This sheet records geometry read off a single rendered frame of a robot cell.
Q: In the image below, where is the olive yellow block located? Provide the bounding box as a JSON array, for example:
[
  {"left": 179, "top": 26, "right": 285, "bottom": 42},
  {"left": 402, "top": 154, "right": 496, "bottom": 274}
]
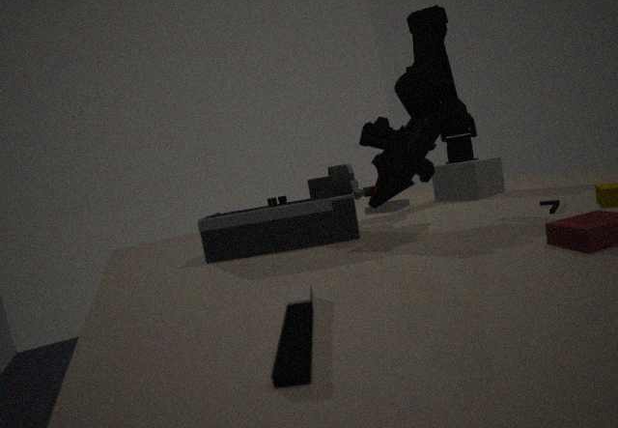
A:
[{"left": 595, "top": 183, "right": 618, "bottom": 209}]

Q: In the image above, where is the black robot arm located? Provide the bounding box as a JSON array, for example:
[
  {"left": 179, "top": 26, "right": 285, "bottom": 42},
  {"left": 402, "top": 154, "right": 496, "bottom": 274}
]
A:
[{"left": 359, "top": 5, "right": 477, "bottom": 164}]

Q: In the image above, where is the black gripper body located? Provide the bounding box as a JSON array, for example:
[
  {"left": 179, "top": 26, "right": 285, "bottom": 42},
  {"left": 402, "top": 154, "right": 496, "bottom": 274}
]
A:
[{"left": 371, "top": 122, "right": 435, "bottom": 182}]

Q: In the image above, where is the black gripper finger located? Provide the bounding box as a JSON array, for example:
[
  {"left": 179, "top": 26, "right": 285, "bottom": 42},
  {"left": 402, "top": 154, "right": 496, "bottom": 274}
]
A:
[
  {"left": 369, "top": 163, "right": 383, "bottom": 207},
  {"left": 370, "top": 162, "right": 415, "bottom": 209}
]

